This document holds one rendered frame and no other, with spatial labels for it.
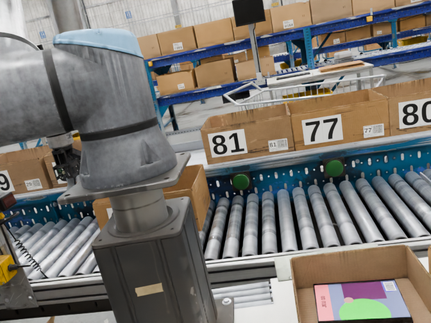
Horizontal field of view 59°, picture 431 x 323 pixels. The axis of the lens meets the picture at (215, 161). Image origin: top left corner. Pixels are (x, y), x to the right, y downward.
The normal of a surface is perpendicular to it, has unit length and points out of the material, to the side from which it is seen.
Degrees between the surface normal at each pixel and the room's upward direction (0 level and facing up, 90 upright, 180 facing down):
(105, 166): 67
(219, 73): 90
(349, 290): 0
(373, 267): 89
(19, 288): 90
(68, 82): 81
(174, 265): 90
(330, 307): 0
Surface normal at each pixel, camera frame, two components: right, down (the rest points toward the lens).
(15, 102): 0.33, 0.20
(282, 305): -0.20, -0.94
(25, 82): 0.25, -0.13
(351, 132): -0.11, 0.33
